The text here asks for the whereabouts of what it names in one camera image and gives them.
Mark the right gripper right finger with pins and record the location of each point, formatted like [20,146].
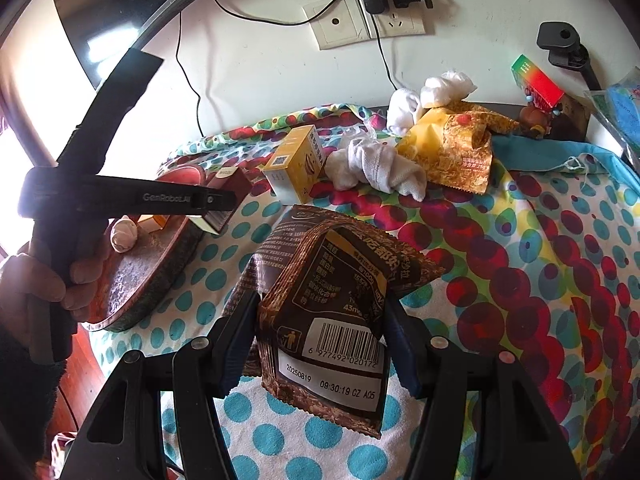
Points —
[409,342]

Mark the round red rusty tray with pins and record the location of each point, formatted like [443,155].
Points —
[134,283]

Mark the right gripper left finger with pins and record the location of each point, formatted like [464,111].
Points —
[233,343]

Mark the white wall socket plate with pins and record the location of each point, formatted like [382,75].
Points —
[347,22]

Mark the small dark red box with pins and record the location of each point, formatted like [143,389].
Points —
[230,185]

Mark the brown bead figurine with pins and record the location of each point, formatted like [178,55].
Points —
[535,121]

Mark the white sock bundle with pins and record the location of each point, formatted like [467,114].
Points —
[362,159]

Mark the yellow smiley medicine box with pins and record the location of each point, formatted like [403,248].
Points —
[150,223]

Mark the tall yellow medicine box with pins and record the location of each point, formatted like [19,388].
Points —
[296,165]

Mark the person's left hand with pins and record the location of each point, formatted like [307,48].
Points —
[23,276]

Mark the yellow noodle snack packet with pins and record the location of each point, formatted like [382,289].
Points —
[453,144]

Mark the brown snack packet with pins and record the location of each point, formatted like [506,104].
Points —
[322,279]

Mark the polka dot tablecloth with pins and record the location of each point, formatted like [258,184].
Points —
[544,264]

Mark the green red gradient box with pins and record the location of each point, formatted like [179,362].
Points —
[538,88]

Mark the black clamp mount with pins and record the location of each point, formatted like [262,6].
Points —
[566,51]

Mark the clear bag with blue items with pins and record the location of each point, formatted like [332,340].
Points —
[614,122]

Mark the clear plastic bag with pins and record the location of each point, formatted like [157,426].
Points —
[452,86]

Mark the blue cloth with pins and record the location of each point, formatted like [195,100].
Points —
[521,153]

